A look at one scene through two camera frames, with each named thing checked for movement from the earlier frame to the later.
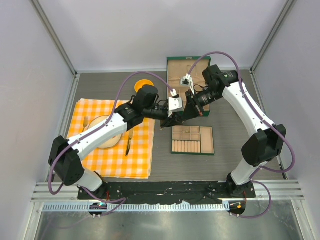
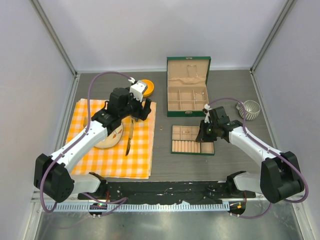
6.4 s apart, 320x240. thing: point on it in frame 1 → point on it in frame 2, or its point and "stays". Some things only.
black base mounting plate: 165,192 stays
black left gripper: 172,121 → 141,114
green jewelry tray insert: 192,140 stays
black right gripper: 193,108 → 202,137
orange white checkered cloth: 130,158 stays
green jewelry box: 177,67 stays
